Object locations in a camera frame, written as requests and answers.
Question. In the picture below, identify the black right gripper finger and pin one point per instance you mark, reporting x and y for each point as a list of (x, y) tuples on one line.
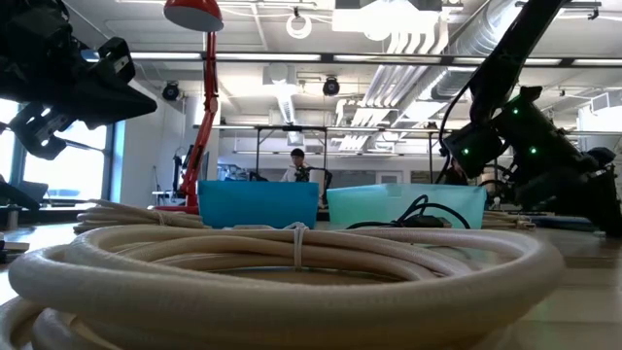
[(602, 219), (607, 177)]

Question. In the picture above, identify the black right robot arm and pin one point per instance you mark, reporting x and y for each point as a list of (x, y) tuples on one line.
[(515, 48)]

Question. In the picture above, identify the teal translucent plastic bin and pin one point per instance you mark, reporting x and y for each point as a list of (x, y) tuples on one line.
[(369, 204)]

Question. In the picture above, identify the black ceiling spotlight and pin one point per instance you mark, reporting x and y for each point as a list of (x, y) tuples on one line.
[(331, 87), (170, 91)]

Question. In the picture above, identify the white ceiling pipe bundle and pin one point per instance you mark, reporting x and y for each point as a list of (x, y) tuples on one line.
[(389, 87)]

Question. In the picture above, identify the black metal rack frame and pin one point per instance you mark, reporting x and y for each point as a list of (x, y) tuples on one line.
[(291, 128)]

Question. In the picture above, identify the large window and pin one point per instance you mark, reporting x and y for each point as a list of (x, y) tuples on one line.
[(73, 175)]

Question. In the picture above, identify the red desk lamp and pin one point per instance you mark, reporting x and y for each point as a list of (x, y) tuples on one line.
[(210, 73)]

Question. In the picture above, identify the blue plastic bin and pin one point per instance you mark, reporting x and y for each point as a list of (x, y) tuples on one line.
[(257, 204)]

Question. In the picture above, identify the long ceiling light strip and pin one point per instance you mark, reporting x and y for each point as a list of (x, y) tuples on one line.
[(267, 57)]

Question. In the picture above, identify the white air duct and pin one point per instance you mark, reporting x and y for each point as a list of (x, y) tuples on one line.
[(286, 104)]

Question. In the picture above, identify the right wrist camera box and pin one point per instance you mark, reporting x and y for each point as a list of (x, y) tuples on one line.
[(473, 148)]

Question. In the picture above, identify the white wall vent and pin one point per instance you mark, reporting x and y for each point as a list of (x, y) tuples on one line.
[(607, 101)]

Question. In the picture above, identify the person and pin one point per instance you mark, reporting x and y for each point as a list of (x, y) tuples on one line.
[(297, 167), (457, 176)]

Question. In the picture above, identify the black background robot arm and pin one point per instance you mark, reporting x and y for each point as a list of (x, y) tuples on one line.
[(313, 174)]

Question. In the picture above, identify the dark background monitor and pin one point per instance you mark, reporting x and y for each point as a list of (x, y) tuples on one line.
[(177, 170)]

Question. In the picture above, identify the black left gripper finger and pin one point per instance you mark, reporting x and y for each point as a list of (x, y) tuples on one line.
[(41, 133), (112, 99)]

